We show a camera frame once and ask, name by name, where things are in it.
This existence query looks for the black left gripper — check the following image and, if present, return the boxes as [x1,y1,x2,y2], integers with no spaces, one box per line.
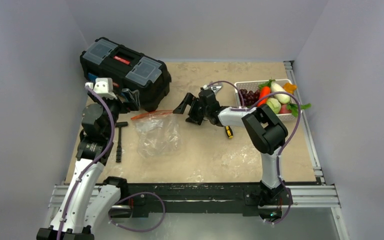
[88,88,138,138]

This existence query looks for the clear zip top bag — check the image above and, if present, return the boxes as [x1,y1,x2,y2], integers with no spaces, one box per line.
[131,110,182,158]

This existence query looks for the orange toy carrot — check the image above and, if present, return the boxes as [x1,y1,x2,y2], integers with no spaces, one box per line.
[257,79,276,107]

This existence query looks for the white toy radish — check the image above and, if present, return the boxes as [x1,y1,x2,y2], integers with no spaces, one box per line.
[270,82,291,105]

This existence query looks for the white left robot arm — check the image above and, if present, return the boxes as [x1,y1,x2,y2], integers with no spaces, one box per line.
[36,87,130,240]

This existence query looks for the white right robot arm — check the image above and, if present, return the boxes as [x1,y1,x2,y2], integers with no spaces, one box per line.
[173,88,289,206]

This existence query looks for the black plastic toolbox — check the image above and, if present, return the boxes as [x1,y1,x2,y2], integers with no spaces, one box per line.
[79,37,172,112]

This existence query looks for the black hammer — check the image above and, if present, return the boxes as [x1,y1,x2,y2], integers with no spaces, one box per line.
[115,121,129,163]

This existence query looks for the yellow black screwdriver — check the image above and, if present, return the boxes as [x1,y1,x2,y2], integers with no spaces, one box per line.
[224,126,234,139]

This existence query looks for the purple toy grapes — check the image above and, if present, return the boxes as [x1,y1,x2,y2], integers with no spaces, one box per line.
[239,88,261,107]

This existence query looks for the green toy cabbage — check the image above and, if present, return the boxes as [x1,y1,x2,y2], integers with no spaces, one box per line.
[266,97,282,114]

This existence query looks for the red toy peach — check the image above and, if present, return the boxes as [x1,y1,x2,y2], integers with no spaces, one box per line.
[278,104,292,115]

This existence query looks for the orange toy pepper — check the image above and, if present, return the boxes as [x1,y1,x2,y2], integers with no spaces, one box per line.
[283,82,298,95]

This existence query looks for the green leafy toy vegetable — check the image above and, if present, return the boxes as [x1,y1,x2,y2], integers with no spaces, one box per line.
[286,103,312,118]

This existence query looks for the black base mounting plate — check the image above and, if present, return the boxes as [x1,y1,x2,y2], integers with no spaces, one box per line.
[97,181,294,220]

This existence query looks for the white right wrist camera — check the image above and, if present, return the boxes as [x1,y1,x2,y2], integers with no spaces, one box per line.
[199,83,223,96]

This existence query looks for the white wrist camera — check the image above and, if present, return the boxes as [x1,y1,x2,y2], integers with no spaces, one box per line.
[85,77,117,100]
[199,83,223,96]

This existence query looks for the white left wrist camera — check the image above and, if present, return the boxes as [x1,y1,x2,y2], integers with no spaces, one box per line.
[85,77,117,100]

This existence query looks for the red handled adjustable wrench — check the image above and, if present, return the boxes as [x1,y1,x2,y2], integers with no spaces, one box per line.
[208,82,223,95]

